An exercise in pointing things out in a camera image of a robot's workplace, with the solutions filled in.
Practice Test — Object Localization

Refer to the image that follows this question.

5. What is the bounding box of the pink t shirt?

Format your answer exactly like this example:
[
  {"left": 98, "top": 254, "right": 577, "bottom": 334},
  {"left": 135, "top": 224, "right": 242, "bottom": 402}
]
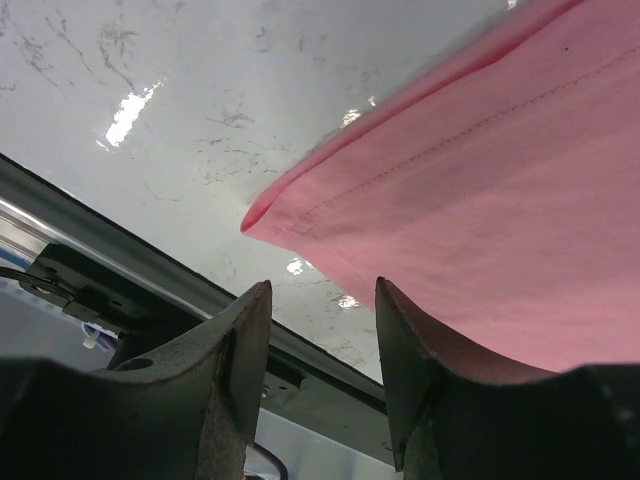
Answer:
[{"left": 241, "top": 1, "right": 639, "bottom": 371}]

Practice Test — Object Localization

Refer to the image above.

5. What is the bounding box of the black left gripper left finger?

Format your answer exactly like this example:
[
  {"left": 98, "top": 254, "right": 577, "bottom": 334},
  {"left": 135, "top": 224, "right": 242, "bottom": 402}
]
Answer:
[{"left": 1, "top": 281, "right": 272, "bottom": 479}]

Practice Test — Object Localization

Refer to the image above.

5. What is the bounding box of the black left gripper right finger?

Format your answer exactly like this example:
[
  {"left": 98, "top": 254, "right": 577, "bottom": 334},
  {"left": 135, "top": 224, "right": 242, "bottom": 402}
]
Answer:
[{"left": 375, "top": 278, "right": 639, "bottom": 479}]

